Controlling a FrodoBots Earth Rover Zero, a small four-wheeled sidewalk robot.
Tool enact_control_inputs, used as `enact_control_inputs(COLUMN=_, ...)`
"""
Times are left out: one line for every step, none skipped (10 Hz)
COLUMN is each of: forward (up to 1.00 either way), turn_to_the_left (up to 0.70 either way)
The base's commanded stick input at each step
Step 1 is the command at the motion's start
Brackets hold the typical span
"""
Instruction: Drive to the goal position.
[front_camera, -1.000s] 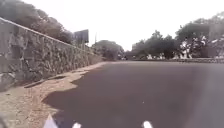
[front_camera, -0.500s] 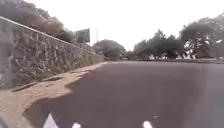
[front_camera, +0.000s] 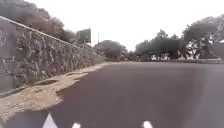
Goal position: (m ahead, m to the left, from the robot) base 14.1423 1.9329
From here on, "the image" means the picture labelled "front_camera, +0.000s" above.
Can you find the dark bush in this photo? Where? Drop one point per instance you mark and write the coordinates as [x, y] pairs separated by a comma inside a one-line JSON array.
[[110, 50]]

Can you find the pole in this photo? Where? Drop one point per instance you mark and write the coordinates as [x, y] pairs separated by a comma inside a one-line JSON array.
[[98, 38]]

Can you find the dark sign board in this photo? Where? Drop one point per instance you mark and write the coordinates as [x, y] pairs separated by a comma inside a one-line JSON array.
[[83, 36]]

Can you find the grey asphalt road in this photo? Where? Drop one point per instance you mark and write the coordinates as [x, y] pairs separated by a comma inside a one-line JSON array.
[[143, 96]]

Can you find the row of trees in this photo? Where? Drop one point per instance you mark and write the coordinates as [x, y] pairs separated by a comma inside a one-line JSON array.
[[173, 45]]

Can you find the robot's own part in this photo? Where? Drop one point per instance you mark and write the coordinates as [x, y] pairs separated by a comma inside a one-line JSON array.
[[76, 125], [147, 124]]

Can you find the sandy dirt verge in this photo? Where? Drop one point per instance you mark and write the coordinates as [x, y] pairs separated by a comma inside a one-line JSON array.
[[36, 95]]

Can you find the low kerb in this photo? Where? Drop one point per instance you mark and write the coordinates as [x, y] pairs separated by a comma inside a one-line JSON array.
[[200, 61]]

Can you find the tall rough stone wall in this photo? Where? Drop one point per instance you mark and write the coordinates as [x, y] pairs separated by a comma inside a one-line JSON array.
[[40, 60]]

